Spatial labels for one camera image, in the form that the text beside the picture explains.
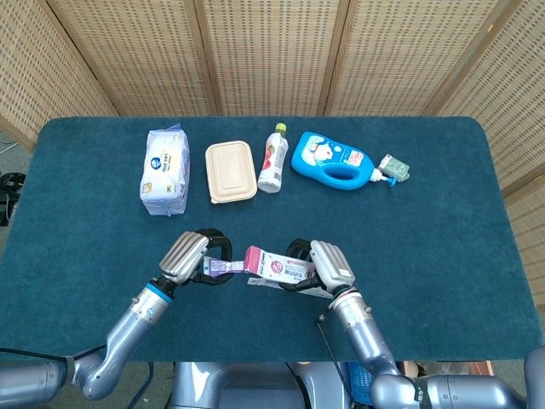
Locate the white pink toothpaste box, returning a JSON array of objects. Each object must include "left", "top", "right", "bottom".
[{"left": 242, "top": 245, "right": 333, "bottom": 299}]

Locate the white blue tissue pack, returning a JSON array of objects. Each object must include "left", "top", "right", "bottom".
[{"left": 140, "top": 123, "right": 191, "bottom": 217}]

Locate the blue detergent pump bottle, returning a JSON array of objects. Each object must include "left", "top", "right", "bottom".
[{"left": 290, "top": 130, "right": 402, "bottom": 192}]

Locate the drink bottle with green cap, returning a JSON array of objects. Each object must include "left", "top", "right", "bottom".
[{"left": 257, "top": 123, "right": 290, "bottom": 194}]

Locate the beige lidded food container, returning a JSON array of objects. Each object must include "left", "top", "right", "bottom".
[{"left": 204, "top": 140, "right": 259, "bottom": 205}]

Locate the teal table mat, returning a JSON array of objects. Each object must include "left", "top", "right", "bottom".
[{"left": 0, "top": 116, "right": 542, "bottom": 363}]

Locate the blue plastic basket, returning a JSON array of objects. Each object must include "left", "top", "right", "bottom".
[{"left": 347, "top": 361, "right": 378, "bottom": 405}]

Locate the small green carton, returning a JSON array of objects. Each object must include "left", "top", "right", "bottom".
[{"left": 378, "top": 153, "right": 411, "bottom": 182}]

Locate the blue floor cable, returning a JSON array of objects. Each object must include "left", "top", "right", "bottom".
[{"left": 127, "top": 361, "right": 154, "bottom": 409}]

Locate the purple toothpaste tube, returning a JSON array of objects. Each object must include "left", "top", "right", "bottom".
[{"left": 203, "top": 256, "right": 246, "bottom": 276}]

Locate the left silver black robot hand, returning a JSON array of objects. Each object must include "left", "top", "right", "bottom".
[{"left": 158, "top": 228, "right": 235, "bottom": 285}]

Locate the grey-blue robot torso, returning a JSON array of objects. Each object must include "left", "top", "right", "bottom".
[{"left": 169, "top": 361, "right": 353, "bottom": 409}]

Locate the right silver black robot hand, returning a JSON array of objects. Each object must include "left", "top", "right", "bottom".
[{"left": 284, "top": 238, "right": 357, "bottom": 295}]

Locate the black floor equipment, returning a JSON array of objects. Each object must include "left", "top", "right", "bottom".
[{"left": 0, "top": 171, "right": 27, "bottom": 227}]

